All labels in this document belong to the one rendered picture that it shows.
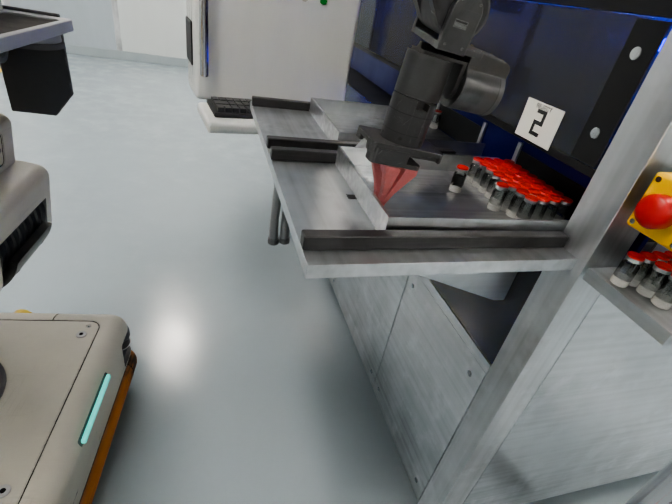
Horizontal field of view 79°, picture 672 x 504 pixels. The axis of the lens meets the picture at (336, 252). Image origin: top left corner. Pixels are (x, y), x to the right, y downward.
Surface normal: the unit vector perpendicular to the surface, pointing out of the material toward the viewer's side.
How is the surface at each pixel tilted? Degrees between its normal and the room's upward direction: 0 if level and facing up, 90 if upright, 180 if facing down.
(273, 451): 0
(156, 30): 90
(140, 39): 90
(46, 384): 0
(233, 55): 90
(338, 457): 0
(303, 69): 90
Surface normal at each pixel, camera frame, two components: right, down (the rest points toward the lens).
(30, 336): 0.16, -0.83
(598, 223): -0.95, 0.01
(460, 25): 0.21, 0.64
